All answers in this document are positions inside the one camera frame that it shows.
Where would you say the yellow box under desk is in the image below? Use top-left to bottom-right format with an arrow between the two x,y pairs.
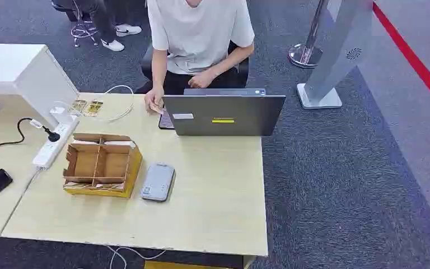
144,260 -> 246,269

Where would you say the grey kiosk stand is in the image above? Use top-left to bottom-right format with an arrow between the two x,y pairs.
296,0 -> 374,110

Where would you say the white cable loop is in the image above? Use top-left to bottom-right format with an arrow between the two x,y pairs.
53,85 -> 135,124

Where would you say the grey card reader device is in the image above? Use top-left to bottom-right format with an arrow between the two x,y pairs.
140,162 -> 176,203

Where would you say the red floor tape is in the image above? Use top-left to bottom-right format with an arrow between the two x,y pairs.
372,1 -> 430,118

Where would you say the grey laptop with blue corner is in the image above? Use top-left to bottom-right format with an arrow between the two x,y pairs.
183,87 -> 267,96

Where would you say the person's left hand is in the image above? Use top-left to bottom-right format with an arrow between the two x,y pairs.
188,70 -> 217,89

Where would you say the person's right hand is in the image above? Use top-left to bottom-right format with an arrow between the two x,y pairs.
144,86 -> 166,114

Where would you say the background person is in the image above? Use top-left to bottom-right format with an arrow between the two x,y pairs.
51,0 -> 143,52

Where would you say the chrome stool base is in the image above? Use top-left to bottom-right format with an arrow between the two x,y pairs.
69,0 -> 99,48

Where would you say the chrome stanchion post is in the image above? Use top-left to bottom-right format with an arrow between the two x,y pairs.
288,0 -> 329,69

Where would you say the grey open laptop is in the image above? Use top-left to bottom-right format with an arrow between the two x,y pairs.
162,94 -> 287,137

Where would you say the seated person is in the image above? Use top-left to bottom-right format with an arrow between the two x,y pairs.
144,0 -> 255,114

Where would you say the white power strip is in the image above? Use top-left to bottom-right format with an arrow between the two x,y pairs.
32,116 -> 80,170

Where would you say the white cabinet box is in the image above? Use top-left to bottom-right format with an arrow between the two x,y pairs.
0,43 -> 80,129

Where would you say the white cable under desk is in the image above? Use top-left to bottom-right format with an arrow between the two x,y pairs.
106,245 -> 167,269

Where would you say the wooden card box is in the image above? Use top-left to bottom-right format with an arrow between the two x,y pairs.
62,132 -> 144,199

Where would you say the black power cable with plug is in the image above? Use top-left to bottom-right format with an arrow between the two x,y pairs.
0,117 -> 61,154

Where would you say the clear packet of cards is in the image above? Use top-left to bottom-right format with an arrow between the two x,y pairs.
84,100 -> 104,118
68,99 -> 88,117

